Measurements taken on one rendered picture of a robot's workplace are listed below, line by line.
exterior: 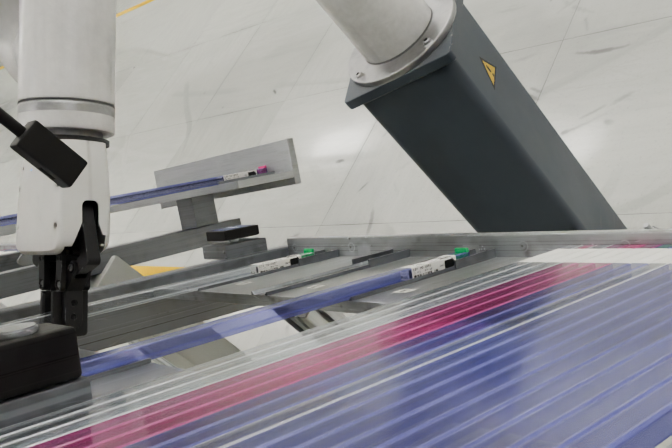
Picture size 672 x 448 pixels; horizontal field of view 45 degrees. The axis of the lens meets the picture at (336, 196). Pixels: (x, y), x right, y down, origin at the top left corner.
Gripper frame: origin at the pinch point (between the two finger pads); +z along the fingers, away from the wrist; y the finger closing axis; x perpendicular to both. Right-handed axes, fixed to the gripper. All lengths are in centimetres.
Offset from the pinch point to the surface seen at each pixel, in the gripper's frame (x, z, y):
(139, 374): -6.2, 2.0, 25.2
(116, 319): 9.2, 1.7, -8.0
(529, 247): 32.0, -5.5, 27.0
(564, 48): 158, -58, -48
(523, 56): 158, -58, -61
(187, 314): 17.7, 1.6, -8.0
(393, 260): 29.6, -4.3, 12.2
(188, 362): 31.5, 10.4, -29.9
